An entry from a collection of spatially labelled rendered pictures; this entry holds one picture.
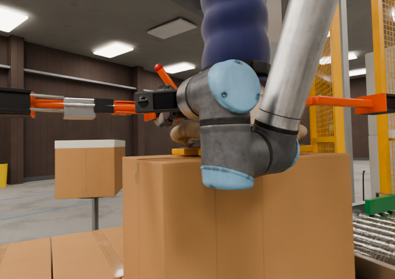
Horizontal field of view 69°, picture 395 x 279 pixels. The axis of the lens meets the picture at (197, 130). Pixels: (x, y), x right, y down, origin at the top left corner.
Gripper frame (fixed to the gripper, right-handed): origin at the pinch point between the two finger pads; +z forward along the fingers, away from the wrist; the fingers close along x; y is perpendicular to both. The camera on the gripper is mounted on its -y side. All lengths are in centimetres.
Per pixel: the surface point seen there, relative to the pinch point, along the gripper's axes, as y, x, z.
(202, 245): 4.6, -31.9, -17.4
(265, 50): 31.1, 17.3, -9.6
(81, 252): -14, -54, 55
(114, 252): -2, -54, 48
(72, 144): -11, -9, 143
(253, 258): 18.2, -37.5, -17.7
